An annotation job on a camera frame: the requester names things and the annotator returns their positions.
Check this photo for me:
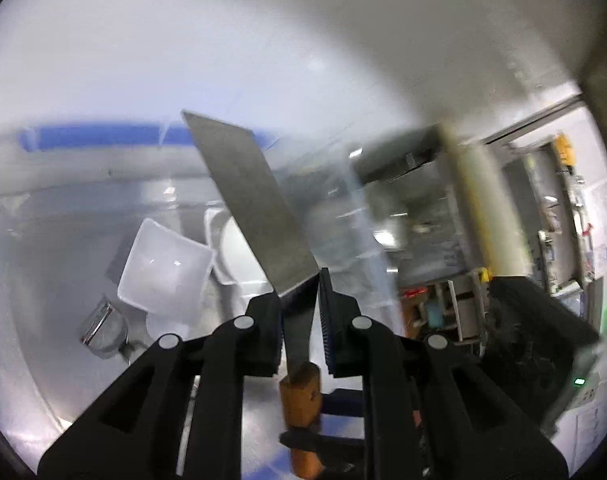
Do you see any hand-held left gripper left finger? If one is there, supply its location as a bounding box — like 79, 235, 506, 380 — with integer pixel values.
38, 292, 283, 480

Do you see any small glass cup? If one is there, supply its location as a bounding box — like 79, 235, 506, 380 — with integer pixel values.
78, 297, 149, 366

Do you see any white rice paddle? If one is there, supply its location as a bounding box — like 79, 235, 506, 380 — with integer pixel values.
144, 216, 277, 346

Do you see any clear plastic storage box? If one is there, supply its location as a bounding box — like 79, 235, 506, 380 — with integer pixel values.
0, 117, 409, 480

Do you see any wooden-handled steel scraper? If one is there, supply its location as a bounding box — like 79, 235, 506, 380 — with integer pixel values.
182, 110, 324, 478

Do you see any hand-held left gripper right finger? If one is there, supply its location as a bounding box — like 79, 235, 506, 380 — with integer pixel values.
317, 267, 569, 480

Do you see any black crate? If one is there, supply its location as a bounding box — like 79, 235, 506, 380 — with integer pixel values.
483, 277, 604, 426

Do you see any beige tube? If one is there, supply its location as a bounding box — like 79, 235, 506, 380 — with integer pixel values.
441, 125, 529, 278

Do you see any stainless steel appliance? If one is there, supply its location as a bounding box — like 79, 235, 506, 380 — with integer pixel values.
503, 132, 607, 293

